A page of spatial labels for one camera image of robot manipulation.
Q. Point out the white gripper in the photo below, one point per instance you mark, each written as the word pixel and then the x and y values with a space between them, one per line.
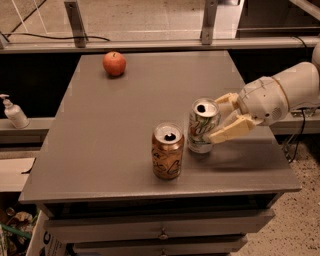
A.
pixel 262 100

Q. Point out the green white 7up can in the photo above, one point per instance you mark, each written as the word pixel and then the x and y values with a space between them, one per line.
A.
pixel 203 118

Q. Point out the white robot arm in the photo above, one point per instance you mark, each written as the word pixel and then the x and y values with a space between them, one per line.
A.
pixel 300 83

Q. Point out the orange soda can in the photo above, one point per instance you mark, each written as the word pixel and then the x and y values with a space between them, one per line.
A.
pixel 167 150

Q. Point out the grey upper drawer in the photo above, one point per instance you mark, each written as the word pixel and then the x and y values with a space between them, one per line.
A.
pixel 161 227

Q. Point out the grey drawer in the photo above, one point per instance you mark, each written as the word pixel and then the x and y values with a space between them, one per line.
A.
pixel 161 227
pixel 187 246

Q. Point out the red apple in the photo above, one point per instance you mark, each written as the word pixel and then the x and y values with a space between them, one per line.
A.
pixel 114 63

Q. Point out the grey lower drawer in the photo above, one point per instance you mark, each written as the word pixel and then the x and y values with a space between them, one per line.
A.
pixel 187 246

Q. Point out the white pump bottle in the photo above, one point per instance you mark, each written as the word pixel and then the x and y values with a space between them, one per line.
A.
pixel 14 113

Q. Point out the white cardboard box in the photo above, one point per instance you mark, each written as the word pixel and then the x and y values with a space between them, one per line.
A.
pixel 43 243

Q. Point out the right metal rail post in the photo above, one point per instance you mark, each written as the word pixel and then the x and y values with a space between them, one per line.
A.
pixel 209 15

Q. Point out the metal rail post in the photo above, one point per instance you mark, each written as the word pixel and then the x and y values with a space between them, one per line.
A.
pixel 76 23
pixel 209 15

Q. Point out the left metal rail post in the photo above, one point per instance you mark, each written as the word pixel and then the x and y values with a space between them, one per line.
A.
pixel 76 23

